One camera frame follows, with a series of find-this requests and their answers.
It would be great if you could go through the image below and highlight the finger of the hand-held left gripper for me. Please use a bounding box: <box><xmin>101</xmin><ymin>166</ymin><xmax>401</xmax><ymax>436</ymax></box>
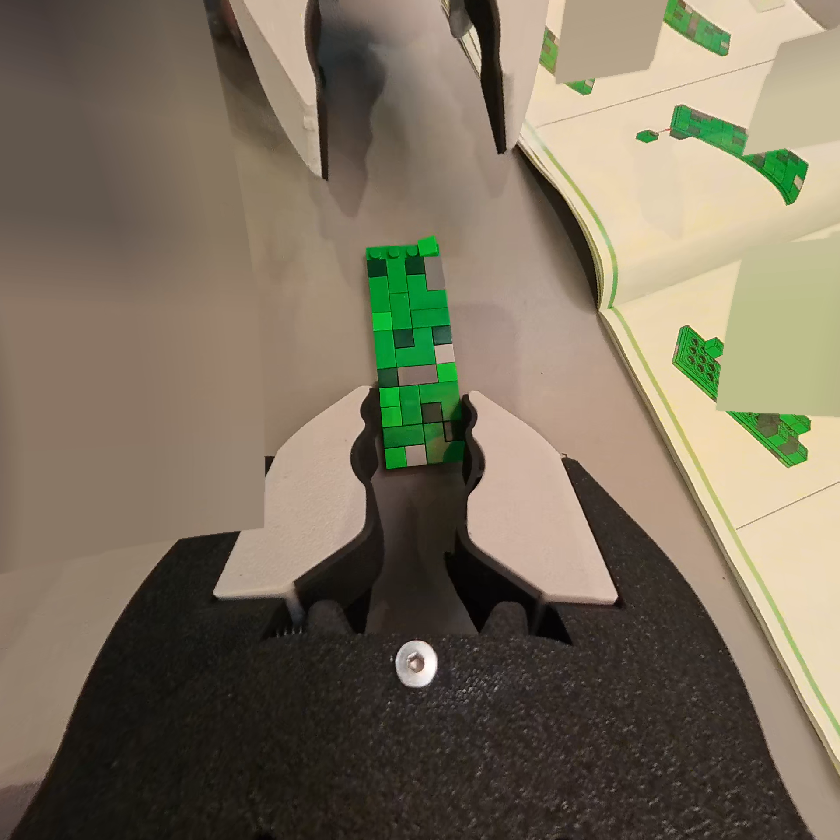
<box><xmin>448</xmin><ymin>0</ymin><xmax>550</xmax><ymax>155</ymax></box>
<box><xmin>228</xmin><ymin>0</ymin><xmax>330</xmax><ymax>181</ymax></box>

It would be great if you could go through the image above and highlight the grey desk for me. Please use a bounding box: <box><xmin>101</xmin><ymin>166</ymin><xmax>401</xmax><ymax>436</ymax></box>
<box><xmin>0</xmin><ymin>0</ymin><xmax>840</xmax><ymax>815</ymax></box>

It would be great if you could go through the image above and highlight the green brick plate assembly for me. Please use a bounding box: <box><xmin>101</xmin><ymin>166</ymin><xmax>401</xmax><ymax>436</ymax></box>
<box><xmin>365</xmin><ymin>235</ymin><xmax>469</xmax><ymax>471</ymax></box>

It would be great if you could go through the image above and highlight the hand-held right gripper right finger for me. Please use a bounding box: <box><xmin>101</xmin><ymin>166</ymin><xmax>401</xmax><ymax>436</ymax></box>
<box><xmin>451</xmin><ymin>390</ymin><xmax>622</xmax><ymax>634</ymax></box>

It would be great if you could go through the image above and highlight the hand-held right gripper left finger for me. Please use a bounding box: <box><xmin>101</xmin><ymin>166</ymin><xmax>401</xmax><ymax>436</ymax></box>
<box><xmin>213</xmin><ymin>386</ymin><xmax>383</xmax><ymax>634</ymax></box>

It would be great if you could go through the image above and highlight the open instruction booklet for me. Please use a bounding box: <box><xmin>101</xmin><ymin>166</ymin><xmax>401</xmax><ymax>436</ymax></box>
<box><xmin>517</xmin><ymin>0</ymin><xmax>840</xmax><ymax>754</ymax></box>

